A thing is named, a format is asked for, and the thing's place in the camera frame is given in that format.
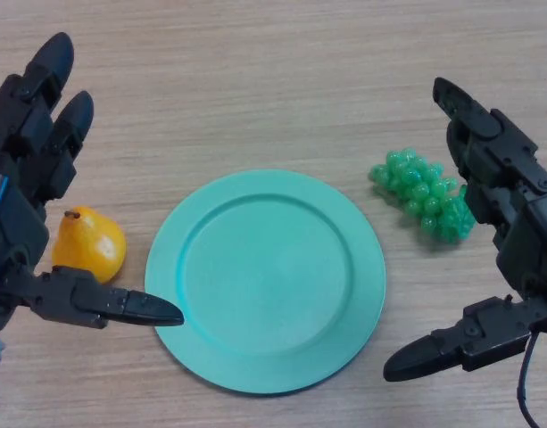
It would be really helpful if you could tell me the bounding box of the yellow pear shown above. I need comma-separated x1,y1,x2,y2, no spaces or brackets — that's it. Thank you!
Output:
52,205,128,285

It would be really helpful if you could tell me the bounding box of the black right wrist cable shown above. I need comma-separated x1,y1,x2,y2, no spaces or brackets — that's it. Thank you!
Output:
515,332,543,428

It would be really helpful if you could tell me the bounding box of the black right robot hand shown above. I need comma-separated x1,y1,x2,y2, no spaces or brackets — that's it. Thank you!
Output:
383,77,547,383

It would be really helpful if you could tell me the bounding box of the green round plate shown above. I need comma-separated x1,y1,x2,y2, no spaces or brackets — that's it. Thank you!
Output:
144,169,386,398

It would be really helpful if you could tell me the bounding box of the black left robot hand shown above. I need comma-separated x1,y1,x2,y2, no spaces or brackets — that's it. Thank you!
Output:
0,31,186,333

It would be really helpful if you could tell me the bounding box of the green grape bunch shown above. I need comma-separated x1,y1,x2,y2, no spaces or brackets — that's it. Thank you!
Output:
368,146,477,244

